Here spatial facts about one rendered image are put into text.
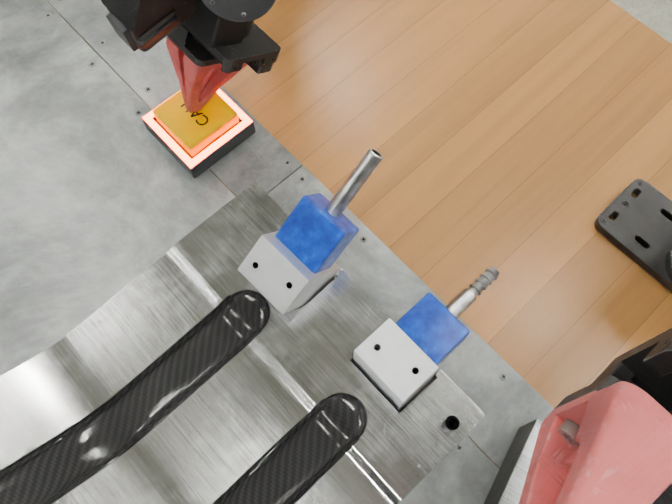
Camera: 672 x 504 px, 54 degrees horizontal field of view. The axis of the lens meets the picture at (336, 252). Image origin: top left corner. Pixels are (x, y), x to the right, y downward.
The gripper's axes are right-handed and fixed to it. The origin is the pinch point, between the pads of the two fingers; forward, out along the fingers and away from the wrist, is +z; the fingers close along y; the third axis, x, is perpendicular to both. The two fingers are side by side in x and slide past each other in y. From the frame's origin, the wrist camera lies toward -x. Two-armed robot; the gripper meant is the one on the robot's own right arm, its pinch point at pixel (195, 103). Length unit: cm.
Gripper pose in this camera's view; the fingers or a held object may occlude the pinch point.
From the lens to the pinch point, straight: 66.1
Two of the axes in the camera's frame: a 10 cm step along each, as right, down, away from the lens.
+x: 6.3, -3.6, 6.9
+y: 6.8, 6.8, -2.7
